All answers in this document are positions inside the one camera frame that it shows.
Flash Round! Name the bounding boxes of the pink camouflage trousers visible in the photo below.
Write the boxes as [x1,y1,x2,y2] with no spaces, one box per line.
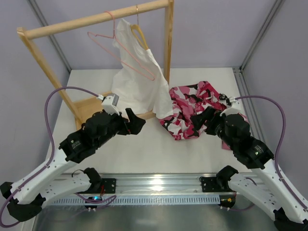
[156,80,249,151]

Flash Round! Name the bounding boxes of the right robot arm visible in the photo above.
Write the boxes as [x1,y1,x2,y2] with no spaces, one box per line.
[191,107,308,231]

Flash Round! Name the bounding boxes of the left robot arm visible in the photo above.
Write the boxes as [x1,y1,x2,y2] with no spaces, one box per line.
[0,108,146,222]

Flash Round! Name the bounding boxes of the wooden hanger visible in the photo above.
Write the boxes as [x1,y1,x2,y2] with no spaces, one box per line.
[130,4,149,50]

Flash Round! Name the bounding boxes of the white t-shirt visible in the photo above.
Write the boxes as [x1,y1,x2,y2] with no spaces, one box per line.
[111,19,173,119]

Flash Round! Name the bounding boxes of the wooden clothes rack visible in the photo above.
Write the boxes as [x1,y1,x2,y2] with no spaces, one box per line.
[17,0,174,129]

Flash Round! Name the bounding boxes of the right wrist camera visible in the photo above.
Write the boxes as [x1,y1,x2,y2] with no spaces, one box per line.
[220,97,241,116]

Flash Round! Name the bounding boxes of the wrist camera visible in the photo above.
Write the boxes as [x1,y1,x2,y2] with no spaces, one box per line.
[220,97,241,116]
[102,93,120,115]

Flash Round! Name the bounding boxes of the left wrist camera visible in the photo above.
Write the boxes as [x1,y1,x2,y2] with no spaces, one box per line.
[102,93,120,115]

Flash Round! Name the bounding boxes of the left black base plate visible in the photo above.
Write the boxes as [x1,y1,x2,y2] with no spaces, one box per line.
[99,178,116,194]

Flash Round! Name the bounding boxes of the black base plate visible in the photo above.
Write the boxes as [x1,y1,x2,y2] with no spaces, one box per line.
[199,177,221,193]
[99,178,116,194]

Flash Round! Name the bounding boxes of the aluminium mounting rail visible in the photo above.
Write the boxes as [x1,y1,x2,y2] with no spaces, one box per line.
[31,173,268,199]

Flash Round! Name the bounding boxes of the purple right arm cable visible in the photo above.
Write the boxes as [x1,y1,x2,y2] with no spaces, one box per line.
[234,95,308,210]

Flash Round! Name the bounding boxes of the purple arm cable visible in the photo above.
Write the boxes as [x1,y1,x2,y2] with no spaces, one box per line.
[0,86,104,228]
[234,95,308,210]

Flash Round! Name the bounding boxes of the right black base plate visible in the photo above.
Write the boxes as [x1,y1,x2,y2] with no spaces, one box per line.
[199,177,221,193]

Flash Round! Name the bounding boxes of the slotted cable duct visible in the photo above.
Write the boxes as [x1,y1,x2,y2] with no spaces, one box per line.
[45,196,221,206]

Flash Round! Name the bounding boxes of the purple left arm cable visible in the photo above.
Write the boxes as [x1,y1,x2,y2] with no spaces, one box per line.
[0,86,104,228]

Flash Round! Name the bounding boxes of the pink wire hanger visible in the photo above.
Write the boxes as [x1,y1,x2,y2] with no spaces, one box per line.
[87,11,156,82]

